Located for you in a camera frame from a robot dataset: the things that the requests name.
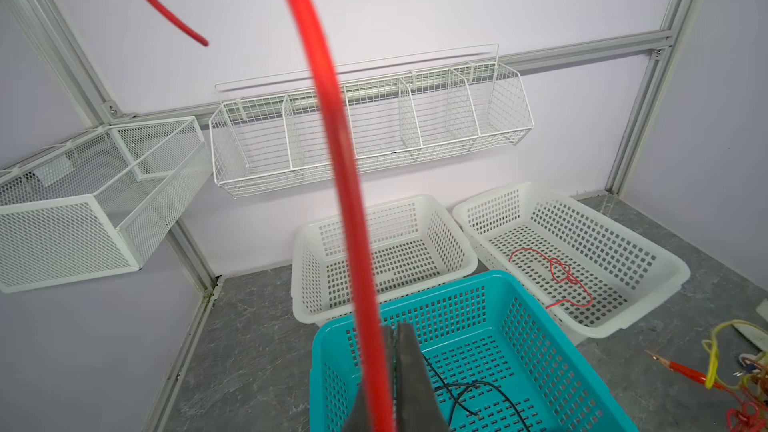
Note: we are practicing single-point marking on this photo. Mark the white plastic basket right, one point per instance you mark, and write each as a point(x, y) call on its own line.
point(593, 275)

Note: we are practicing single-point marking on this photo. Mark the white mesh wall box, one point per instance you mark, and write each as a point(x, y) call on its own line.
point(99, 204)

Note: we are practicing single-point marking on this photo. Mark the teal plastic basket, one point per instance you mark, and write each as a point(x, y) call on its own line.
point(499, 362)

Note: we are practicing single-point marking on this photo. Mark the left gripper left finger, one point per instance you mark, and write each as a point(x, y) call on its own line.
point(359, 417)

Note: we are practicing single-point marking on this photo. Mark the white work glove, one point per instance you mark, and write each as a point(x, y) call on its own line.
point(756, 332)

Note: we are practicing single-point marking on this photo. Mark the white plastic basket left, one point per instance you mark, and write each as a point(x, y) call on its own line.
point(415, 244)

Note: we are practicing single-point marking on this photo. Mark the white plastic basket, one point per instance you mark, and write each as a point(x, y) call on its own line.
point(415, 244)
point(593, 275)

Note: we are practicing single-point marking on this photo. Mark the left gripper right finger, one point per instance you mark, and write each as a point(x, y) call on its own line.
point(417, 408)

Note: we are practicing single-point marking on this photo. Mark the white wire shelf rack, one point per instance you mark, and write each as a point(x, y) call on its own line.
point(267, 133)

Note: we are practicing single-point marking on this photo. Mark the red alligator clip lead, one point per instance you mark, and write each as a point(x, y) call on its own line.
point(746, 417)

